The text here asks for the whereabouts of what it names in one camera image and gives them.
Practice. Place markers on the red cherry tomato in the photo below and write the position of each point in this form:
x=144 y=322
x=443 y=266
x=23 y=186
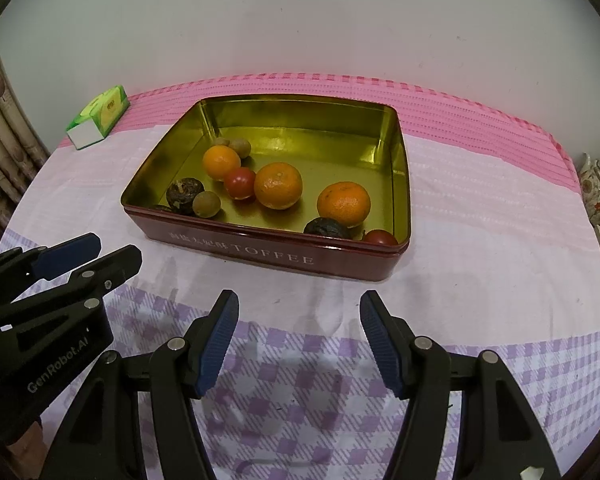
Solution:
x=380 y=237
x=240 y=183

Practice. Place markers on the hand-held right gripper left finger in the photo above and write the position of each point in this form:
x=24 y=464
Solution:
x=215 y=345

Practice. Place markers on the small dark wrinkled fruit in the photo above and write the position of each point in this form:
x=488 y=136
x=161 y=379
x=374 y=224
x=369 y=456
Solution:
x=184 y=194

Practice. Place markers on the beige bamboo poles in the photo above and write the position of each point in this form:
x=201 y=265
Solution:
x=5 y=150

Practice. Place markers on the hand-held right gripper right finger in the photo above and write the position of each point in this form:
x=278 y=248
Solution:
x=380 y=345

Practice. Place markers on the patterned ceramic teapot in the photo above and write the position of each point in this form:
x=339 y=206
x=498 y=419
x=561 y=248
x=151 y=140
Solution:
x=597 y=185

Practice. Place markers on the large orange mandarin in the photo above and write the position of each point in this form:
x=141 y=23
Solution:
x=278 y=186
x=343 y=204

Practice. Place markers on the large dark wrinkled fruit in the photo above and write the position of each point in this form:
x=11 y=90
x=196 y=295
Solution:
x=326 y=228

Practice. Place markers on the brown longan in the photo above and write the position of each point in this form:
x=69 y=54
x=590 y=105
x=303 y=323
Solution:
x=221 y=141
x=206 y=205
x=240 y=148

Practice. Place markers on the pink striped cloth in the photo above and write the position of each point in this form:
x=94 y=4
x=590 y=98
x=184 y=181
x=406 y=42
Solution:
x=455 y=115

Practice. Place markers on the purple plaid tablecloth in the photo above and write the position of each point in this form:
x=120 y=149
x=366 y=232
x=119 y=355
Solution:
x=480 y=285

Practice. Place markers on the green tissue box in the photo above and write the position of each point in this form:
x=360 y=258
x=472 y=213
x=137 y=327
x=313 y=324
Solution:
x=100 y=115

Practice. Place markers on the small orange mandarin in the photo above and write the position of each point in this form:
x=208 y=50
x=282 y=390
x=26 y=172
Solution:
x=221 y=162

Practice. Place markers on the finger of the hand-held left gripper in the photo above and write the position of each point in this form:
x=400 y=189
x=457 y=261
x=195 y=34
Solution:
x=115 y=267
x=65 y=255

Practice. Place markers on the dark red tin box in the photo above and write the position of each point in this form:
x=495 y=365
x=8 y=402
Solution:
x=320 y=150

